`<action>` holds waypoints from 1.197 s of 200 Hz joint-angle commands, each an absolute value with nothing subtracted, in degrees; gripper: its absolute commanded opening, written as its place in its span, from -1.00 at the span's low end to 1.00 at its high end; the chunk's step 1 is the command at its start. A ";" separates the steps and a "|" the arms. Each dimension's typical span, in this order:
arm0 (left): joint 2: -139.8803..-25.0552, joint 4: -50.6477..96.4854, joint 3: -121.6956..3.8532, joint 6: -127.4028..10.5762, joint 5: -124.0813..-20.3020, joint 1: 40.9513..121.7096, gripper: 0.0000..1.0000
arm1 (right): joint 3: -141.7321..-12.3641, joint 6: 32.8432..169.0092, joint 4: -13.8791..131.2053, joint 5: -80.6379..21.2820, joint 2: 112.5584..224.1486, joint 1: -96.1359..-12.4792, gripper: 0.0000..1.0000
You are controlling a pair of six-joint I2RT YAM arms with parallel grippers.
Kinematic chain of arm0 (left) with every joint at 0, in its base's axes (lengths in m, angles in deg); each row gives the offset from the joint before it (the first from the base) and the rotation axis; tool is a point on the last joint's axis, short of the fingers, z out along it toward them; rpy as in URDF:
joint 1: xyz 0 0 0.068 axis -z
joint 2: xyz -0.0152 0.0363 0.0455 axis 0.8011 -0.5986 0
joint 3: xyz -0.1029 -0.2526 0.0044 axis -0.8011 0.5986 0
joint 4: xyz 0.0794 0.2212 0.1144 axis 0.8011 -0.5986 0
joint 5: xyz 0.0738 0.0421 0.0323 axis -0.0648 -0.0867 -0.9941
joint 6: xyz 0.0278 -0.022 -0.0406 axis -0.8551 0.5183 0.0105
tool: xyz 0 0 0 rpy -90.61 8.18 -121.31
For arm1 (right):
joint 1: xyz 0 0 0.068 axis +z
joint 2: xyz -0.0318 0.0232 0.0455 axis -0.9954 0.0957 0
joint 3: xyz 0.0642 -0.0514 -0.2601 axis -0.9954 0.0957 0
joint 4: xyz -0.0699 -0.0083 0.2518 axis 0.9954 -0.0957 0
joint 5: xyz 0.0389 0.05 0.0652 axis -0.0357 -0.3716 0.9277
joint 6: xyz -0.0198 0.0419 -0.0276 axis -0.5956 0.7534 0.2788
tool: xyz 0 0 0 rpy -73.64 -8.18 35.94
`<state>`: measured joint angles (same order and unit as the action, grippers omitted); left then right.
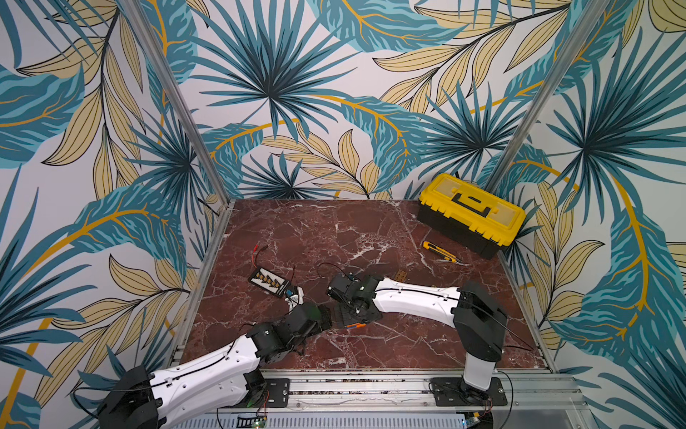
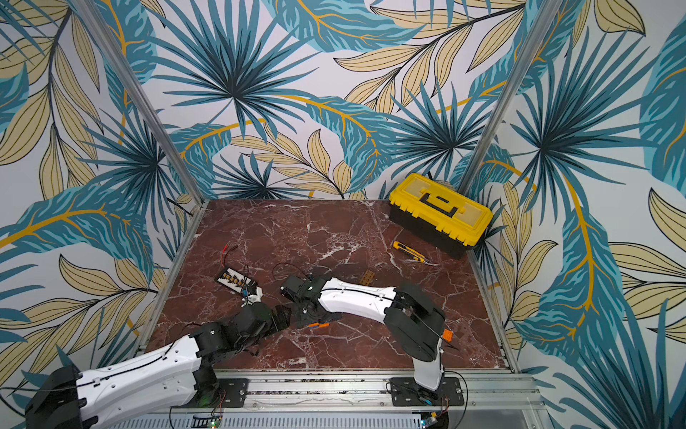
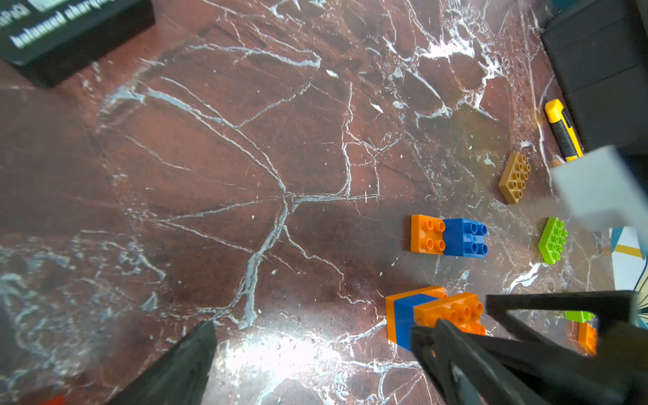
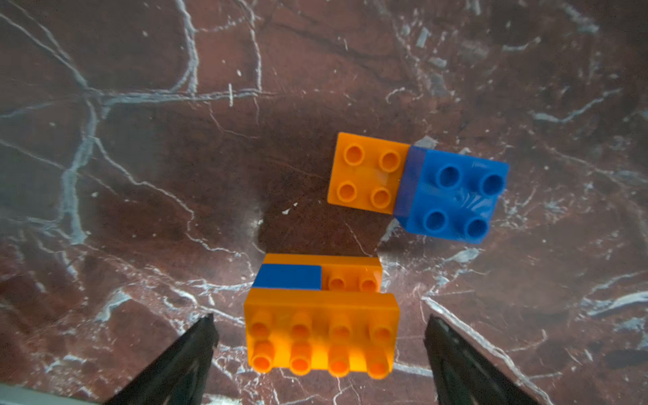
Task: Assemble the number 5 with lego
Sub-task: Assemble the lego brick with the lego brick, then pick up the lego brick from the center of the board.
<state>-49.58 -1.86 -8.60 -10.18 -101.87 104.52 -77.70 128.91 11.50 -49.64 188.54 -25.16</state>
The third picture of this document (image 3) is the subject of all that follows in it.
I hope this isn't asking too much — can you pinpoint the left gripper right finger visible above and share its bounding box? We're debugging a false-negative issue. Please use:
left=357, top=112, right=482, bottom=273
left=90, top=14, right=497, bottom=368
left=410, top=320, right=546, bottom=404

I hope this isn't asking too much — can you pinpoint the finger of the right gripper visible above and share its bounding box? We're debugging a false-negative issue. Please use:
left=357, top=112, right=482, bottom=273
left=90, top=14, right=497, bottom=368
left=475, top=290, right=647, bottom=404

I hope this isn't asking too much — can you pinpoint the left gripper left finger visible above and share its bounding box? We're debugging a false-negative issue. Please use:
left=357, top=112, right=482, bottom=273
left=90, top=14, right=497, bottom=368
left=109, top=321, right=217, bottom=404

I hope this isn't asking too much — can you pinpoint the orange 2x4 lego brick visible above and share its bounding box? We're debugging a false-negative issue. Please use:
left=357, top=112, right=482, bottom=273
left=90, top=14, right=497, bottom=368
left=413, top=293, right=486, bottom=336
left=410, top=214, right=447, bottom=255
left=386, top=286, right=448, bottom=344

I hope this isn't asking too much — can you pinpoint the blue 2x2 lego brick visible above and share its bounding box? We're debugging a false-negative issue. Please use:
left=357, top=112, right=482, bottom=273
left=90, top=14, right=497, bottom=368
left=394, top=294, right=438, bottom=351
left=443, top=219, right=489, bottom=259

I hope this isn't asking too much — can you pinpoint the small green lego brick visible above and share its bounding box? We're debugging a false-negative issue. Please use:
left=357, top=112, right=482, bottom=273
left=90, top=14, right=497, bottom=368
left=564, top=310, right=595, bottom=323

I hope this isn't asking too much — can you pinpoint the red 2x2 lego brick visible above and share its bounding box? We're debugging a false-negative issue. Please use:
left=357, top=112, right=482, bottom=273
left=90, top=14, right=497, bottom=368
left=38, top=394, right=66, bottom=405

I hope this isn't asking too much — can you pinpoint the green 2x4 lego brick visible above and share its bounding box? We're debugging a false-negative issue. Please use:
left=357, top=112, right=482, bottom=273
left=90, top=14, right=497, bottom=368
left=538, top=217, right=569, bottom=265

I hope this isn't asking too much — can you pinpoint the tan 2x4 lego brick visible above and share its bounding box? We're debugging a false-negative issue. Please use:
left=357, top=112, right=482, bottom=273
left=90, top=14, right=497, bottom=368
left=498, top=152, right=531, bottom=204

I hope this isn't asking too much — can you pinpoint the yellow utility knife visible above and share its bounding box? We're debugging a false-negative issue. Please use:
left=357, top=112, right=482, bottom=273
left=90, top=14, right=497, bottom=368
left=544, top=99, right=584, bottom=162

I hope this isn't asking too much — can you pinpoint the yellow black toolbox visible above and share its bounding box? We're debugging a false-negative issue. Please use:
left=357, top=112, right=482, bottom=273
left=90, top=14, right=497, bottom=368
left=542, top=0, right=647, bottom=155

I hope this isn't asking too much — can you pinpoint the black charging board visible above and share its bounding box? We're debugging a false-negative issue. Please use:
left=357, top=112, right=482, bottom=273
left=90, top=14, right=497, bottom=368
left=1, top=0, right=155, bottom=88

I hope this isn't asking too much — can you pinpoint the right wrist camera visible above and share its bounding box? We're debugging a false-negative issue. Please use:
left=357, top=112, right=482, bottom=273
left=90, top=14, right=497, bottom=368
left=551, top=146, right=647, bottom=239

